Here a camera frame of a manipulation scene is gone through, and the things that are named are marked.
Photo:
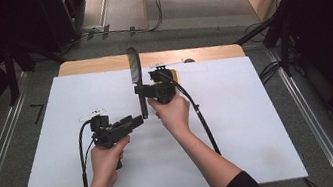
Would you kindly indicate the white table cover sheet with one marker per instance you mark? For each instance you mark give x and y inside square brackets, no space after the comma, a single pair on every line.
[231,113]

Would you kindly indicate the person's left hand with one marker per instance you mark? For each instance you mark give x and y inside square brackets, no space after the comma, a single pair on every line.
[106,163]

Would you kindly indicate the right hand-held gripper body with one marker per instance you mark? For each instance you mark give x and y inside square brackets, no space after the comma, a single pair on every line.
[164,88]

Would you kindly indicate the black knife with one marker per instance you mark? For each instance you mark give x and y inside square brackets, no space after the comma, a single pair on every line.
[135,68]

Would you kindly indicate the person's right hand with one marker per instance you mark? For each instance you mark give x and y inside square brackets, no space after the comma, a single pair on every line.
[174,115]

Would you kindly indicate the cream block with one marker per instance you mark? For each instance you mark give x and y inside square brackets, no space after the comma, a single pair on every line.
[174,76]

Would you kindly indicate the black metal stand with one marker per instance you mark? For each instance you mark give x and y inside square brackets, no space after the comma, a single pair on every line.
[282,41]
[11,74]

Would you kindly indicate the black cabinet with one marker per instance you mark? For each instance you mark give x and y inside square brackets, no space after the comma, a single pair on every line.
[64,15]

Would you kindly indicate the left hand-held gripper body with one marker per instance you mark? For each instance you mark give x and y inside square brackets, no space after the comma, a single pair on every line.
[106,133]

